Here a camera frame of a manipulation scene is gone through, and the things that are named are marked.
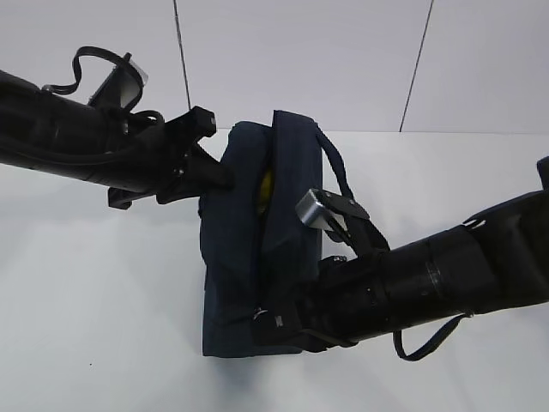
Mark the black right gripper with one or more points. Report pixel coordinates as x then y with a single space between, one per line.
329 312

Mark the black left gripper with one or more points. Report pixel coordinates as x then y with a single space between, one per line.
186 169

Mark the yellow lemon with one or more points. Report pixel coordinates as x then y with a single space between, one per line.
265 191

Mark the navy blue fabric lunch bag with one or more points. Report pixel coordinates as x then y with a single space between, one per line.
253 261

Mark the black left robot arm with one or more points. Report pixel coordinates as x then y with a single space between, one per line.
135 155

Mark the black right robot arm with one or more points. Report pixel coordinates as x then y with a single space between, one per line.
418 293

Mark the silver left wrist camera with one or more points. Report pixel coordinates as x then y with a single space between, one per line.
120 89

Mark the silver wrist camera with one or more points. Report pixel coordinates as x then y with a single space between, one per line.
120 89
343 218

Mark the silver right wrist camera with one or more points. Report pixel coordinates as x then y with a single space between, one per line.
343 218

